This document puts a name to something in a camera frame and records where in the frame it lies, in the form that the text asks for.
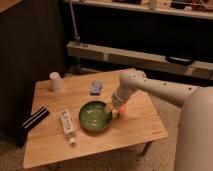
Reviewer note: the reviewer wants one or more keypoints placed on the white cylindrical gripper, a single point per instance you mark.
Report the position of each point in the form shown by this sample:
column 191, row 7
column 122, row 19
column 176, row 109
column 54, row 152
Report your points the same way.
column 119, row 97

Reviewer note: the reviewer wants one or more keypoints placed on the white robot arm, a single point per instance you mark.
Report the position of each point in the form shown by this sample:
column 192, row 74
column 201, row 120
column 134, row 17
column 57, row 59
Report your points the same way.
column 194, row 149

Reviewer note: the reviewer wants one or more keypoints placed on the green ceramic bowl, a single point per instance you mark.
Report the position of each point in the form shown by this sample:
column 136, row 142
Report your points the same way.
column 93, row 118

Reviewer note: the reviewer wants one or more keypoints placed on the orange carrot toy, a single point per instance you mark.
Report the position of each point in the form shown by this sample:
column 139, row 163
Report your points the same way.
column 122, row 110

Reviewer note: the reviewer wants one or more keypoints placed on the blue sponge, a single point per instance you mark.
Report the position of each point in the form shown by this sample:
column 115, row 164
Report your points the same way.
column 96, row 87

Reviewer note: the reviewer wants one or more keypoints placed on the white tube with cap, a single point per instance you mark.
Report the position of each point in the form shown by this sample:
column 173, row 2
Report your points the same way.
column 68, row 127

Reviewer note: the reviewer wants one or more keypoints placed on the metal pole stand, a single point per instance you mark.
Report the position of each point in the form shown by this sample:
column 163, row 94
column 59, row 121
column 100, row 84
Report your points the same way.
column 76, row 38

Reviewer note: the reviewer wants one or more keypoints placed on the wooden table legs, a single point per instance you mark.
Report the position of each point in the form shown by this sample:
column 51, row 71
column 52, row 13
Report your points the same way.
column 146, row 148

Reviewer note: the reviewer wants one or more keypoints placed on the white upside-down cup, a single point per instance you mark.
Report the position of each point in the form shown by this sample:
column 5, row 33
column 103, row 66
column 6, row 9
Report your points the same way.
column 56, row 82

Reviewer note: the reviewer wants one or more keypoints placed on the black striped case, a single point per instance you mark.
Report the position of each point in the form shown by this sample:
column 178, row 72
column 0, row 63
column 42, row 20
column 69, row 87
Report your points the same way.
column 37, row 117

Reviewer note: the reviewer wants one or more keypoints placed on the background shelf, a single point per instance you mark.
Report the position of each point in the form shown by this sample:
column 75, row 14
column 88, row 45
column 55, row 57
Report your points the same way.
column 144, row 7

